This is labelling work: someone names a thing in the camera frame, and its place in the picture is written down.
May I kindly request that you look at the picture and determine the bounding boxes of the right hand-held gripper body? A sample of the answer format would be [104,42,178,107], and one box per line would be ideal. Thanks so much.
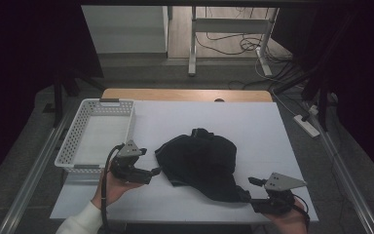
[249,172,308,215]

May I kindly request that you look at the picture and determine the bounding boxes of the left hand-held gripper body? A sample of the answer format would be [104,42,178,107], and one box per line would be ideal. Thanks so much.
[109,139,154,185]

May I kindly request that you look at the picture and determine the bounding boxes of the white perforated plastic basket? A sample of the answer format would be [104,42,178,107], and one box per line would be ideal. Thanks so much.
[54,97,136,175]

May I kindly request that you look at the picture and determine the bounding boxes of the dark navy sweater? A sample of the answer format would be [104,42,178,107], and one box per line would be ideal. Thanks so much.
[154,128,252,204]

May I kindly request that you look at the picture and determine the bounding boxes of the person's right hand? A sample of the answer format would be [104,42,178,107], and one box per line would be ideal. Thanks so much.
[265,199,310,234]

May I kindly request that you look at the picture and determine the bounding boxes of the person's left hand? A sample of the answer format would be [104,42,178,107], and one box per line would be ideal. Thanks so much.
[91,169,144,210]

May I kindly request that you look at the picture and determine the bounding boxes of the white power strip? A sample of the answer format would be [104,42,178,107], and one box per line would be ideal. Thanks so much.
[292,114,321,138]

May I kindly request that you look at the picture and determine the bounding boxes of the black stand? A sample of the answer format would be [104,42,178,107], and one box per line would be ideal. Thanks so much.
[42,62,106,129]
[272,13,359,133]

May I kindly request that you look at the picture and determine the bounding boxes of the white cabinet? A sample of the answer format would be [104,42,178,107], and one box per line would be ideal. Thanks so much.
[81,5,169,55]

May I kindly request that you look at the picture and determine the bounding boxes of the dark curtain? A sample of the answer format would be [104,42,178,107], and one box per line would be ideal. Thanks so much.
[272,0,374,179]
[0,0,104,191]

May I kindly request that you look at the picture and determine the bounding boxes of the right hand-held gripper black cable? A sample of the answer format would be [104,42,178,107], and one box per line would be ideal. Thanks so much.
[291,194,312,229]

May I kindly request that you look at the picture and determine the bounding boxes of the hand-held gripper black cable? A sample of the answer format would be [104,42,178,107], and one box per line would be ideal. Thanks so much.
[99,142,126,234]
[291,194,312,229]

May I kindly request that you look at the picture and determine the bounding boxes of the left hand-held gripper black cable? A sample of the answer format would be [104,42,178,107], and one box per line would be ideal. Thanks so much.
[99,142,126,234]

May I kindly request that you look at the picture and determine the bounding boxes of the aluminium rail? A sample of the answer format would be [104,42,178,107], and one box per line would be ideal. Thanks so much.
[305,101,374,234]
[0,106,79,234]

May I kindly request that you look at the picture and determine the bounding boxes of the tangled black cables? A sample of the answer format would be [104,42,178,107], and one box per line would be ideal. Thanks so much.
[194,6,306,92]

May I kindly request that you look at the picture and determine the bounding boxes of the white metal desk frame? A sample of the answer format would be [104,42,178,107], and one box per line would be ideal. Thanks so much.
[188,6,281,78]

